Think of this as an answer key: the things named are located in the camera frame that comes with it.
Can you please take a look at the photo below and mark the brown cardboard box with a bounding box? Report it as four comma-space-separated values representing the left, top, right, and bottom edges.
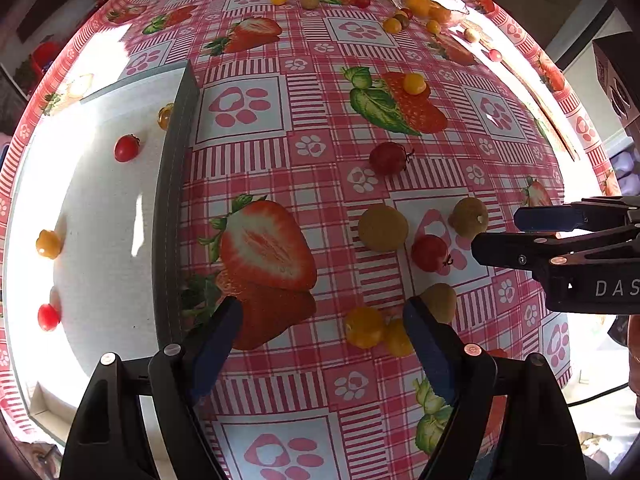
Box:
592, 32, 640, 132

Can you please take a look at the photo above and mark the large green cherry tomato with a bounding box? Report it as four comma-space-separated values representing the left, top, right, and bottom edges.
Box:
357, 204, 409, 253

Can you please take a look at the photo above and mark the red plastic container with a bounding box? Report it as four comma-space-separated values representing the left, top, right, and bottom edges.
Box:
30, 40, 64, 69

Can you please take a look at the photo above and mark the black cable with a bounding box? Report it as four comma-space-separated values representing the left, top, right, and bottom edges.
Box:
569, 382, 632, 407

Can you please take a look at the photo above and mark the strawberry print checked tablecloth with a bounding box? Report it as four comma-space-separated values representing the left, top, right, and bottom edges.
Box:
0, 0, 618, 480

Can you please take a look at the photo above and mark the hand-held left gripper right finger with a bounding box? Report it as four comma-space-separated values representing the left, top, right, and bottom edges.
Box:
402, 296, 587, 480

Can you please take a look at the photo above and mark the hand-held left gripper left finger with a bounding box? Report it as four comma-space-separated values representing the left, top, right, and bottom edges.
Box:
59, 296, 244, 480

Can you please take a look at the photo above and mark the white tray with black rim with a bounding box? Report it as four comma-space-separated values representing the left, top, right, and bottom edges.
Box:
0, 60, 201, 453

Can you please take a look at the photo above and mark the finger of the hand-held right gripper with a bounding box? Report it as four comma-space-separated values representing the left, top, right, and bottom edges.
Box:
514, 196, 640, 233
471, 222, 640, 274

